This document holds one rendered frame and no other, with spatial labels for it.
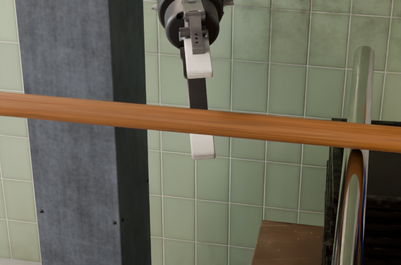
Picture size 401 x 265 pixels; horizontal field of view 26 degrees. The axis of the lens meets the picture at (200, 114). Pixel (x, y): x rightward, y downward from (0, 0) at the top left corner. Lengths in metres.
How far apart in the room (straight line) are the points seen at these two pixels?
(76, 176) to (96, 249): 0.19
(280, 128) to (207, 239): 1.62
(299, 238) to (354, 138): 0.92
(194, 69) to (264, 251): 0.89
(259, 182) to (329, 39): 0.48
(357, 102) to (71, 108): 0.36
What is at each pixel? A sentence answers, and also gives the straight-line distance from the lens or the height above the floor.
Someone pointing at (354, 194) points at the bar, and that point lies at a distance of 0.94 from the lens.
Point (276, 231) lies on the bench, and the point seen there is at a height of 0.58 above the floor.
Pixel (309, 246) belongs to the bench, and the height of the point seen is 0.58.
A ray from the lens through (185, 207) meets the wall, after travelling 2.56.
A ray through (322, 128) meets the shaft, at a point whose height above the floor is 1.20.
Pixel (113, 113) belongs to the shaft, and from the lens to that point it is 1.05.
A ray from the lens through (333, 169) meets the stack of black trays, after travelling 1.51.
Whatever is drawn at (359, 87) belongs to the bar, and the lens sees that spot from 1.18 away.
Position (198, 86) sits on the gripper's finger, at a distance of 1.17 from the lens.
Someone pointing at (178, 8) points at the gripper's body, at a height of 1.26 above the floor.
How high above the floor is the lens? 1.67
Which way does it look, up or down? 27 degrees down
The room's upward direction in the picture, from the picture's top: straight up
